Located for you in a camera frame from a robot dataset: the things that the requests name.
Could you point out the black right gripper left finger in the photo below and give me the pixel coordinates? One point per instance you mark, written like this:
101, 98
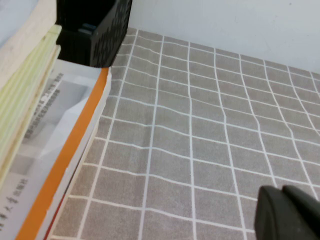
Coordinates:
272, 215

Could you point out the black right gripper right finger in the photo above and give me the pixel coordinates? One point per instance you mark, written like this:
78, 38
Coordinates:
307, 220

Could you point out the white car suspension book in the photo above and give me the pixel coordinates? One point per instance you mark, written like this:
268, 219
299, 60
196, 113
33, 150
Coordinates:
27, 32

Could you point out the black plastic book stand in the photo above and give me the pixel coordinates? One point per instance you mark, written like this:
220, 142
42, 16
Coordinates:
100, 37

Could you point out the yellow green mechanisms book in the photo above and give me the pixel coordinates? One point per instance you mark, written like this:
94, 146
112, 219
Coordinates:
22, 100

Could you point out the grey white checked tablecloth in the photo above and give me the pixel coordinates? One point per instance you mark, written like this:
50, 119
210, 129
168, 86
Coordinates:
175, 125

